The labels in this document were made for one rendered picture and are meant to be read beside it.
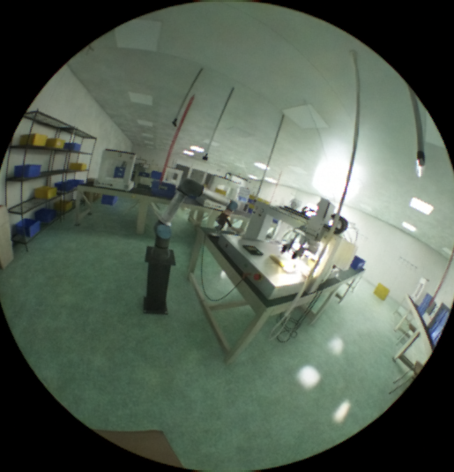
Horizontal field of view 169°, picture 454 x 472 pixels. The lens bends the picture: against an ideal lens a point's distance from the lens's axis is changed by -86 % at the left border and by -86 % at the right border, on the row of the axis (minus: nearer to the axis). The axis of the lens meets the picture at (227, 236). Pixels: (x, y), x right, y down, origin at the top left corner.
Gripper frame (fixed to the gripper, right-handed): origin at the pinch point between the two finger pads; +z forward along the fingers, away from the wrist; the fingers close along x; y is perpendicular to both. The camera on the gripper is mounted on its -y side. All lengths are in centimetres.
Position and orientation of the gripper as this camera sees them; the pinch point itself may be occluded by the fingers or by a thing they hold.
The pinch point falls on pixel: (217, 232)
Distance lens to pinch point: 153.2
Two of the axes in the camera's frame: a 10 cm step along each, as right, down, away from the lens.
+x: 3.5, 3.9, -8.6
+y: -7.8, -4.0, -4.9
